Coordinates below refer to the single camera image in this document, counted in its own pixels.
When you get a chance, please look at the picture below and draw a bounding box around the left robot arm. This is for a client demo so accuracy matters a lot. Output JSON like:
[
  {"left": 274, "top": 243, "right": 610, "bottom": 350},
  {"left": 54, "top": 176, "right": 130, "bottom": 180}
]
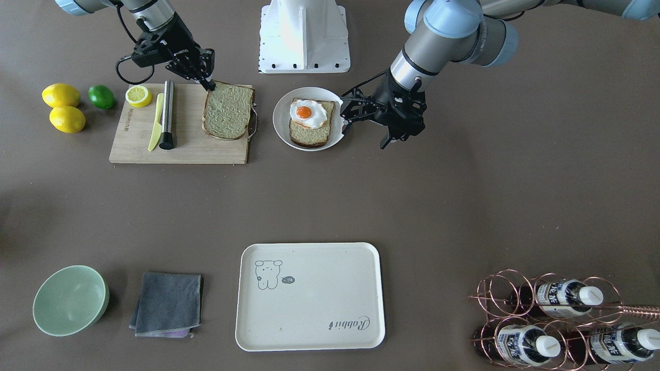
[{"left": 340, "top": 1, "right": 556, "bottom": 149}]

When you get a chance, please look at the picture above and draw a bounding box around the yellow plastic knife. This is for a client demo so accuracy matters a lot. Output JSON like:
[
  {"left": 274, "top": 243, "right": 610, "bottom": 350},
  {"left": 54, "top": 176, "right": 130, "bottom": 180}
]
[{"left": 147, "top": 92, "right": 164, "bottom": 151}]

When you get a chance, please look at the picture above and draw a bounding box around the bread slice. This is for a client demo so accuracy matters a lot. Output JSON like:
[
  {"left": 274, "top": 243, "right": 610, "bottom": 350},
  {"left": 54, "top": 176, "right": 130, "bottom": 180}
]
[
  {"left": 202, "top": 80, "right": 255, "bottom": 141},
  {"left": 288, "top": 99, "right": 335, "bottom": 148}
]

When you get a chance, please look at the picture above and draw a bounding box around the yellow lemon outer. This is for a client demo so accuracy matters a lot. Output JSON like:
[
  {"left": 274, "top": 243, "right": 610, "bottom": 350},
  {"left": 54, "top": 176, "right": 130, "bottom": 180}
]
[{"left": 49, "top": 106, "right": 86, "bottom": 133}]

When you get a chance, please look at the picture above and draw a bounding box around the green lime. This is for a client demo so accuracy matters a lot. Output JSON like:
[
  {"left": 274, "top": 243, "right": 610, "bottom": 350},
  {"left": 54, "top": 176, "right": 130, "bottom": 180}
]
[{"left": 88, "top": 85, "right": 116, "bottom": 110}]

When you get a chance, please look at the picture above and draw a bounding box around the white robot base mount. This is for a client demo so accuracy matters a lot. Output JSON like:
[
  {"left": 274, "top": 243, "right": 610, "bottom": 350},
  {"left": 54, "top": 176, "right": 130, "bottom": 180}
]
[{"left": 258, "top": 1, "right": 351, "bottom": 74}]

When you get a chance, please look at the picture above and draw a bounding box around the half lemon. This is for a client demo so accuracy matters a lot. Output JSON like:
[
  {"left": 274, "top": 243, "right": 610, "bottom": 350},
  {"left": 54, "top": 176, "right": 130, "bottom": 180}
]
[{"left": 125, "top": 85, "right": 153, "bottom": 108}]

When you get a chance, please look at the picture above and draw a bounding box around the cream rabbit tray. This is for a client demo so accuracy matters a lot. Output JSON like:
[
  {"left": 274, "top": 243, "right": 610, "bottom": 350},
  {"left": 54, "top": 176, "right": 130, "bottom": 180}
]
[{"left": 235, "top": 242, "right": 386, "bottom": 352}]

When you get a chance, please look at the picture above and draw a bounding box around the grey folded cloth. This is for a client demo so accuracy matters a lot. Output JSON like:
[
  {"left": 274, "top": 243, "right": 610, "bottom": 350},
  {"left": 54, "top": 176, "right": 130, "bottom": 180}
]
[{"left": 129, "top": 272, "right": 203, "bottom": 339}]

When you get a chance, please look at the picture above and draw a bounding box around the steel cylinder muddler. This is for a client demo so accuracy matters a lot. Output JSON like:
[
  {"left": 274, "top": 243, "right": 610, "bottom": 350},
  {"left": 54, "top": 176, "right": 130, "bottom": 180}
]
[{"left": 159, "top": 80, "right": 175, "bottom": 150}]

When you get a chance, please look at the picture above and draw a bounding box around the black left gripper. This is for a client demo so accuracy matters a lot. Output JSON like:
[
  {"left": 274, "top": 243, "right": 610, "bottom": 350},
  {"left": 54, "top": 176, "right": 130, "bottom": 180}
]
[{"left": 340, "top": 72, "right": 427, "bottom": 150}]

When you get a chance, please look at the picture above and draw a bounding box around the green bowl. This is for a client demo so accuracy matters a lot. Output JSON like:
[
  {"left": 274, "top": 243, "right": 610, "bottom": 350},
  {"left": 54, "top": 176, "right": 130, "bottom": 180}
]
[{"left": 32, "top": 265, "right": 109, "bottom": 336}]

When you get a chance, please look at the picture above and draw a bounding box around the tea bottle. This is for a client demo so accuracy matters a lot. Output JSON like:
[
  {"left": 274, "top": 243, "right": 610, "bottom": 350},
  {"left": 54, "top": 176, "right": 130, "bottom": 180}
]
[
  {"left": 566, "top": 324, "right": 659, "bottom": 365},
  {"left": 505, "top": 279, "right": 604, "bottom": 319},
  {"left": 472, "top": 325, "right": 562, "bottom": 366}
]

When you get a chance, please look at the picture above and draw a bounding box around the wooden cutting board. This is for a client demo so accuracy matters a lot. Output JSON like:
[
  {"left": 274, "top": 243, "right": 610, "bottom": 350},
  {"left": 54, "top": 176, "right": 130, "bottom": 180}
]
[{"left": 109, "top": 83, "right": 249, "bottom": 164}]

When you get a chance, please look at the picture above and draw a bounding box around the yellow lemon near lime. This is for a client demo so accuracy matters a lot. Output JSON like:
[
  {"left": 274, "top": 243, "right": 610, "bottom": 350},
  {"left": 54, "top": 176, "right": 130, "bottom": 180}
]
[{"left": 41, "top": 83, "right": 80, "bottom": 108}]

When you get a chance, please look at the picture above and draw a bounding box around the fried egg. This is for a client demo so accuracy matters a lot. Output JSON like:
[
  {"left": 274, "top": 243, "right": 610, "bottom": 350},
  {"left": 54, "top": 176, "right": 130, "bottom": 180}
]
[{"left": 289, "top": 99, "right": 328, "bottom": 129}]

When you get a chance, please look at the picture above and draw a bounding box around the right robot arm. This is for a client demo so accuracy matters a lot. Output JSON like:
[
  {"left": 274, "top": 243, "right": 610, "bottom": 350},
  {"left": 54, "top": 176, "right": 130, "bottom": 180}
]
[{"left": 56, "top": 1, "right": 216, "bottom": 91}]

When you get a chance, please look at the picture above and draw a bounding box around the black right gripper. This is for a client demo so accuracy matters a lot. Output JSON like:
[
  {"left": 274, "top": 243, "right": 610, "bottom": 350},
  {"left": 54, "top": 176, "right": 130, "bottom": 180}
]
[{"left": 131, "top": 12, "right": 216, "bottom": 92}]

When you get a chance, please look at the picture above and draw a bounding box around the copper wire bottle rack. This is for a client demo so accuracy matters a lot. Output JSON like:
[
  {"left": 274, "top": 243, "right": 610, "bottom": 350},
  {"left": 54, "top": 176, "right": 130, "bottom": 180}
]
[{"left": 471, "top": 269, "right": 658, "bottom": 370}]

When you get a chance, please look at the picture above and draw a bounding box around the white plate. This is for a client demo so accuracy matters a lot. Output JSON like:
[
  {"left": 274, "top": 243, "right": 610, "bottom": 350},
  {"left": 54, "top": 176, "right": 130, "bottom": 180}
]
[{"left": 272, "top": 87, "right": 348, "bottom": 151}]

